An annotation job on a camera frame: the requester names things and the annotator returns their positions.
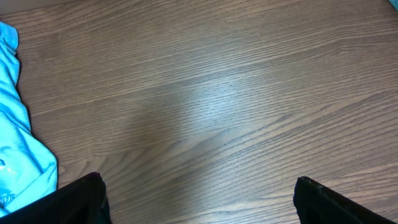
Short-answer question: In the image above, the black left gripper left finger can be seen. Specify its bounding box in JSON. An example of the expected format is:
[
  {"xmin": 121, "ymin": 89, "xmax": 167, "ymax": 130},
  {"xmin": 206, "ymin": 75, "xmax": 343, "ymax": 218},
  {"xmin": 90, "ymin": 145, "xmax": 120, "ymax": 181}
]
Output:
[{"xmin": 1, "ymin": 172, "xmax": 111, "ymax": 224}]

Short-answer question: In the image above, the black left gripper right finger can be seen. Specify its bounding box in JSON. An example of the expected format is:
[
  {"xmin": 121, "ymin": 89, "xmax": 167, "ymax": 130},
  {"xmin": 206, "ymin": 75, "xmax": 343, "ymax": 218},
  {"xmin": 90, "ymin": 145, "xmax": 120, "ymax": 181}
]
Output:
[{"xmin": 293, "ymin": 176, "xmax": 395, "ymax": 224}]

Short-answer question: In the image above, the light blue shirt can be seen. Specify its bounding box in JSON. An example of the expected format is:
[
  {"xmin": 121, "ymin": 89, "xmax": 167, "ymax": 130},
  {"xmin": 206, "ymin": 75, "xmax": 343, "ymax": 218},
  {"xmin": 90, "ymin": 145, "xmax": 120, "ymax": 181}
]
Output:
[{"xmin": 1, "ymin": 22, "xmax": 58, "ymax": 217}]

